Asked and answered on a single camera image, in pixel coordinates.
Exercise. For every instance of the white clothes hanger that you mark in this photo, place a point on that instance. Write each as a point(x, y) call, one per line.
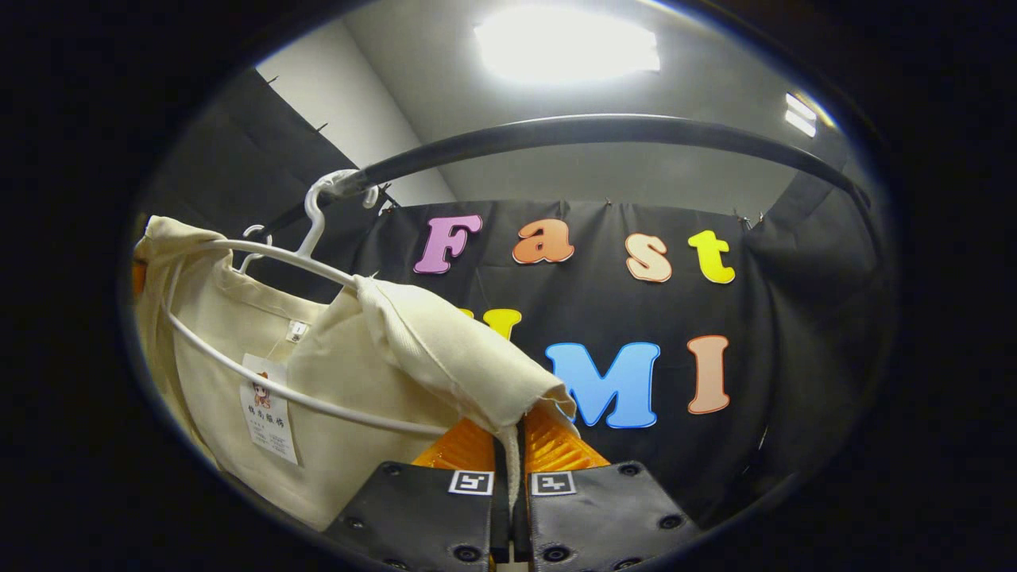
point(254, 229)
point(318, 222)

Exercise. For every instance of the cream shirt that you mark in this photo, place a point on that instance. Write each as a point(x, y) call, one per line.
point(357, 373)

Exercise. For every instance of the large ceiling light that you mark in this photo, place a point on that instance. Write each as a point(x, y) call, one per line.
point(564, 44)

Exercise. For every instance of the black clothes rack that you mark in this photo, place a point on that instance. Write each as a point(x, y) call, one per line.
point(596, 127)

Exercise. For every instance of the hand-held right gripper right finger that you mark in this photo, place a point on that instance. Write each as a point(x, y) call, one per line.
point(604, 508)

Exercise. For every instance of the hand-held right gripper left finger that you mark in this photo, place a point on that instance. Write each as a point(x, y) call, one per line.
point(429, 508)

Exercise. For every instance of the small ceiling light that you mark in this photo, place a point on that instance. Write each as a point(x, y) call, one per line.
point(801, 115)

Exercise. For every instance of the black backdrop cloth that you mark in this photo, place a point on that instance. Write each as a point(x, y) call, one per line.
point(794, 357)

